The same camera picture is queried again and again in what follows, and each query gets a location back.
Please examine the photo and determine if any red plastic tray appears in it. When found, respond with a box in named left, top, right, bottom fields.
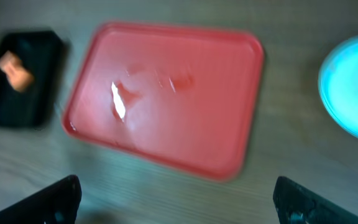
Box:
left=62, top=22, right=264, bottom=181

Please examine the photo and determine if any white plate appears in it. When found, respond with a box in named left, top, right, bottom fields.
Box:
left=318, top=36, right=358, bottom=138

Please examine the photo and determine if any black rectangular water tray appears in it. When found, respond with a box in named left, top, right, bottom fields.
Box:
left=0, top=30, right=67, bottom=128

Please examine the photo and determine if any orange sponge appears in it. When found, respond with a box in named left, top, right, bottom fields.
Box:
left=0, top=51, right=35, bottom=93

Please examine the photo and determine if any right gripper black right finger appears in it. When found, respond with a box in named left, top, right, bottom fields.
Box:
left=273, top=176, right=358, bottom=224

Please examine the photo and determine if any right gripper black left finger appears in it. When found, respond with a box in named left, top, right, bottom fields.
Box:
left=0, top=175, right=81, bottom=224

